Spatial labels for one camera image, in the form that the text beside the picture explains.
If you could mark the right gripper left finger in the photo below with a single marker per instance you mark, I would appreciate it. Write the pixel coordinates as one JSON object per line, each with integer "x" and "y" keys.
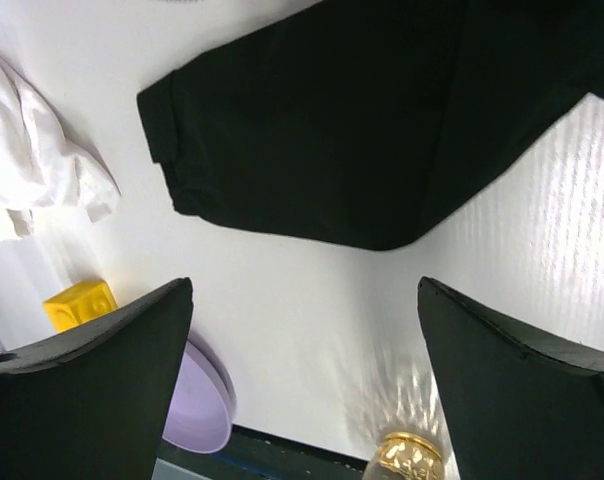
{"x": 91, "y": 402}

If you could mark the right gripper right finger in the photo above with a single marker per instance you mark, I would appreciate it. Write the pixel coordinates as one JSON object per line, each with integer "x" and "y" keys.
{"x": 519, "y": 402}

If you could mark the white cloth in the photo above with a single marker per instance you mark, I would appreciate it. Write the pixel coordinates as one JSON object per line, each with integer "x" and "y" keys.
{"x": 42, "y": 172}

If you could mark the black cloth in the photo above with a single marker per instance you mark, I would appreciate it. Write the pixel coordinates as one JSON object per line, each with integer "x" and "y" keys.
{"x": 367, "y": 123}

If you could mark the yellow cube block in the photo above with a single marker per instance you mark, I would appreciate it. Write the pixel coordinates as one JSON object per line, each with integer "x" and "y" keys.
{"x": 79, "y": 304}

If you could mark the lilac plastic plate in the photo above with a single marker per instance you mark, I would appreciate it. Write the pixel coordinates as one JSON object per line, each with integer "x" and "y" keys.
{"x": 200, "y": 415}

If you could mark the amber transparent cup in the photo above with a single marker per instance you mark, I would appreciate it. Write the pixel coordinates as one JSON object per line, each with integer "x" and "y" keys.
{"x": 405, "y": 456}

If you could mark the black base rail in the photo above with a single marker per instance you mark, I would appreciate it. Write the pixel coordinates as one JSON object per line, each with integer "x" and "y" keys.
{"x": 250, "y": 454}

